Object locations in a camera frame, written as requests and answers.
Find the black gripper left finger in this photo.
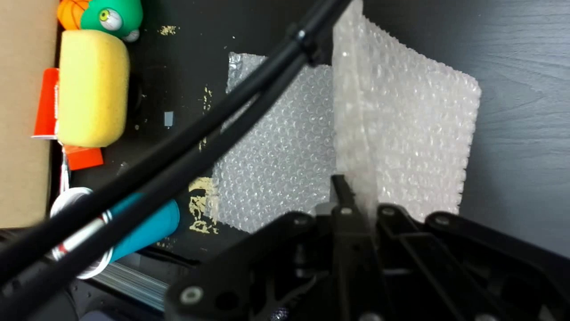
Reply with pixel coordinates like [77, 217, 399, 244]
[166, 173, 378, 321]

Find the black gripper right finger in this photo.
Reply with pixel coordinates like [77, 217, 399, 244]
[378, 203, 570, 321]

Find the bubble wrap sheet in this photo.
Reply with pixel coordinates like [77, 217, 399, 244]
[210, 0, 483, 235]

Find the teal cup white rim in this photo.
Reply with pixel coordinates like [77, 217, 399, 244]
[48, 185, 184, 281]

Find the yellow and red plush toy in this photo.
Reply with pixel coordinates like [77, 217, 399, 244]
[32, 28, 132, 173]

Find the brown cardboard sheet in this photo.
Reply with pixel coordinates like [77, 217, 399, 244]
[0, 0, 63, 231]

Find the green and orange toy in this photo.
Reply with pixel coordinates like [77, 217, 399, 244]
[56, 0, 145, 44]

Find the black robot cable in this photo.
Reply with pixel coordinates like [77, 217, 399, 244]
[0, 0, 353, 299]

